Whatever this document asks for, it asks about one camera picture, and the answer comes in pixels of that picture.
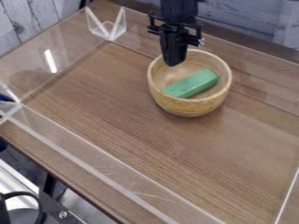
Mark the black table leg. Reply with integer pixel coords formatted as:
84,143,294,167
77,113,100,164
43,174,57,196

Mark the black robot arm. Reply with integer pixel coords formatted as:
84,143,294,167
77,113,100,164
148,0,203,67

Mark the black cable loop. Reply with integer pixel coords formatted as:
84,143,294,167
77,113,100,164
0,191,48,224

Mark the clear acrylic tray enclosure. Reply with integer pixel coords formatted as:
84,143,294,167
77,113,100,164
0,1,299,224

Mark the black metal bracket with bolt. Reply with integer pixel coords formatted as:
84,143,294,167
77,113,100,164
39,192,87,224

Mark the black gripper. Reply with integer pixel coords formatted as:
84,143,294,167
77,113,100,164
148,11,204,67

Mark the green rectangular block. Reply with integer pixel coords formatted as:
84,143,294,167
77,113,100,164
163,68,219,99

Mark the light wooden bowl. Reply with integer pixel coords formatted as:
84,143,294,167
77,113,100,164
147,49,232,117

